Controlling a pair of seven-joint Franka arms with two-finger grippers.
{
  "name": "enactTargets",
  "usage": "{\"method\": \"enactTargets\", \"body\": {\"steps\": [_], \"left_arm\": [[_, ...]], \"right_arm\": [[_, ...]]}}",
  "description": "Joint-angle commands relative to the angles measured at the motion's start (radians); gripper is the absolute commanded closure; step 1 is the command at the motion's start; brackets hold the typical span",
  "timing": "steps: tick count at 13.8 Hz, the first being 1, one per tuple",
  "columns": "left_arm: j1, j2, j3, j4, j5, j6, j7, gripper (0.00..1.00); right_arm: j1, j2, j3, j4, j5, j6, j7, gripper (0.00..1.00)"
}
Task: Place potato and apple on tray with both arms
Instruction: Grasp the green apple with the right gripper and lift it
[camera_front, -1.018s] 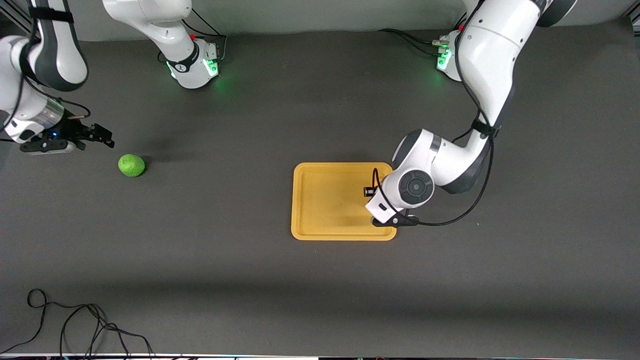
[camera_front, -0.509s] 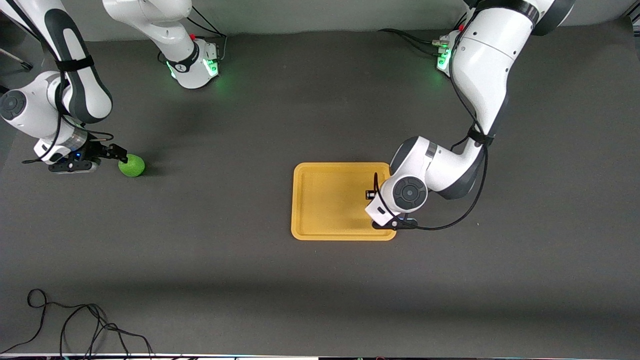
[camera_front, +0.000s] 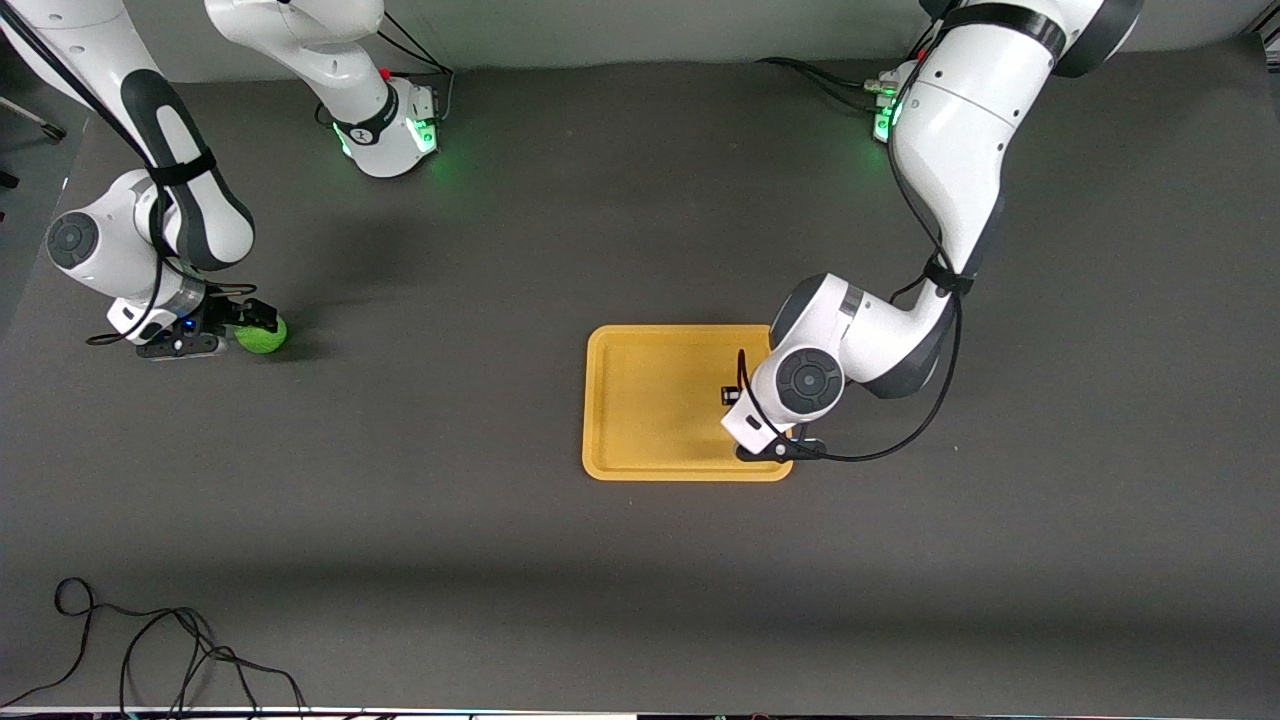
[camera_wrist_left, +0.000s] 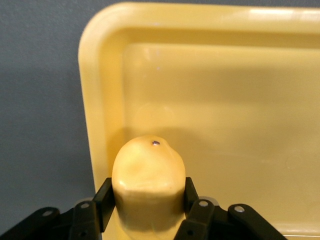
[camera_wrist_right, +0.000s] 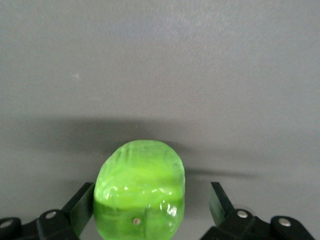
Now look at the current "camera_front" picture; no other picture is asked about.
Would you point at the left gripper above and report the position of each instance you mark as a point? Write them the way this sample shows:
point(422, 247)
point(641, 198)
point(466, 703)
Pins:
point(731, 395)

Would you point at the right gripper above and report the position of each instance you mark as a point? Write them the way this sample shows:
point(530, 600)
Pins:
point(222, 314)

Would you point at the green apple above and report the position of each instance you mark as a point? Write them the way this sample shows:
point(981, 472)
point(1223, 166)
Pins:
point(265, 338)

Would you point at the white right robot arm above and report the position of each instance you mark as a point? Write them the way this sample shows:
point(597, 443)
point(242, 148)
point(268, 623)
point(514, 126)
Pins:
point(190, 190)

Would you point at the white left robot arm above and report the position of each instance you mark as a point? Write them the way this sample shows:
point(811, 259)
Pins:
point(960, 150)

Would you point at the yellow plastic tray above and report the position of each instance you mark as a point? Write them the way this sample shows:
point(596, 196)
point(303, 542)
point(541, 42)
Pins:
point(660, 410)

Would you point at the dark grey table mat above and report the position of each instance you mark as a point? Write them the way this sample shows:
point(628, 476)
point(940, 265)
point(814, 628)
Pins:
point(500, 560)

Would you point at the grey stand leg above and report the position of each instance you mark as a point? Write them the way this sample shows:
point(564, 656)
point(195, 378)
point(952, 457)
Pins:
point(35, 118)

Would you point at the black metal frame rail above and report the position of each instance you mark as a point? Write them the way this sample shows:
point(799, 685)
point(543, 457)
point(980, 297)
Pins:
point(1265, 38)

